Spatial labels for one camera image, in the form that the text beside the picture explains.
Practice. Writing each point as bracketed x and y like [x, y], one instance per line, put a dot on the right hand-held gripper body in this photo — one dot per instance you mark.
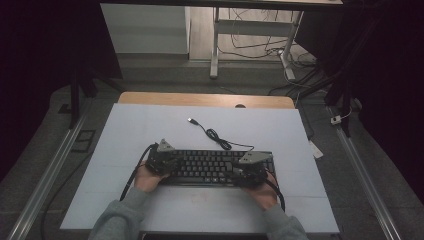
[253, 175]

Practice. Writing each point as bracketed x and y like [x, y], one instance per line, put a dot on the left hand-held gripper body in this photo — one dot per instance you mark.
[160, 163]

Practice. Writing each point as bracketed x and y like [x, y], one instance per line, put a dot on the black keyboard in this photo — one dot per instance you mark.
[206, 166]

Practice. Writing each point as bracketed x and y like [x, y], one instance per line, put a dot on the person's left hand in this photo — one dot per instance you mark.
[145, 181]

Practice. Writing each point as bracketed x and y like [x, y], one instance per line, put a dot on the person's right hand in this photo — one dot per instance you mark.
[266, 196]

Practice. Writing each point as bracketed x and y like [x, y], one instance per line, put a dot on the white board mat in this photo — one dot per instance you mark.
[150, 126]

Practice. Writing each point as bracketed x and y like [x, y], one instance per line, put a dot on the white paper tag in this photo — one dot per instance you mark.
[316, 150]

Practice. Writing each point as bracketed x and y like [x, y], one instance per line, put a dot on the black stand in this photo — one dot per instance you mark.
[75, 100]
[345, 96]

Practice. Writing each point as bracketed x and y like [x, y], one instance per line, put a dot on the white cabinet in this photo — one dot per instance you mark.
[143, 30]

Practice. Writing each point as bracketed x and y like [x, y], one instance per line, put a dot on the white-legged desk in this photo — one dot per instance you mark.
[253, 27]

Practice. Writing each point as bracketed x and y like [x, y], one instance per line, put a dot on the dark curtain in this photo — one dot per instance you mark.
[390, 66]
[33, 66]

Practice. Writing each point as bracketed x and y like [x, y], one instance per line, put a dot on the aluminium rail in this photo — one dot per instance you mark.
[363, 180]
[46, 180]

